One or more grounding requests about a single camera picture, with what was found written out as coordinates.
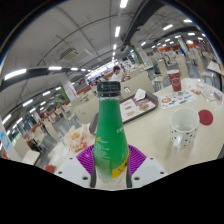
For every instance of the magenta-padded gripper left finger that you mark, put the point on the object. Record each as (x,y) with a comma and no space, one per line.
(75,170)

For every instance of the person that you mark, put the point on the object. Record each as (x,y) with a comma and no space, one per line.
(116,75)

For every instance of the white crumpled napkin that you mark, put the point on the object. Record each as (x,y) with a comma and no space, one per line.
(140,94)

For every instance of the group of ceiling lights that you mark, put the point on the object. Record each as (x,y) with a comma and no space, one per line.
(15,74)

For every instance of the clear plastic bag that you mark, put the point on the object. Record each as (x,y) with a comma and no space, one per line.
(211,95)

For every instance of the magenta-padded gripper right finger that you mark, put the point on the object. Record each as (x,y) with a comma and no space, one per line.
(146,170)

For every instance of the red paper cup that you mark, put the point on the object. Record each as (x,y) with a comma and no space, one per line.
(174,81)

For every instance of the white mug with dots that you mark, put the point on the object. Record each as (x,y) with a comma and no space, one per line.
(183,128)

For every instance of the green plastic drink bottle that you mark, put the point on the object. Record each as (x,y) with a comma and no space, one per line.
(110,133)

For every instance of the group of beige chairs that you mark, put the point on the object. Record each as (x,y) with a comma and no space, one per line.
(143,83)

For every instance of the dark food tray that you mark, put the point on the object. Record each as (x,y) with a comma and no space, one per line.
(140,108)

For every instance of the white table with black pedestal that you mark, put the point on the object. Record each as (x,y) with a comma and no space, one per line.
(216,67)

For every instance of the crumpled food wrapper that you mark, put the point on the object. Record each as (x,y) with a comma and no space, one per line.
(76,136)

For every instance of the ceiling air conditioner unit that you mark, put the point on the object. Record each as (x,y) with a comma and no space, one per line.
(69,54)

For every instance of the flat round red coaster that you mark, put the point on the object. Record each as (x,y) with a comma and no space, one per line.
(205,117)

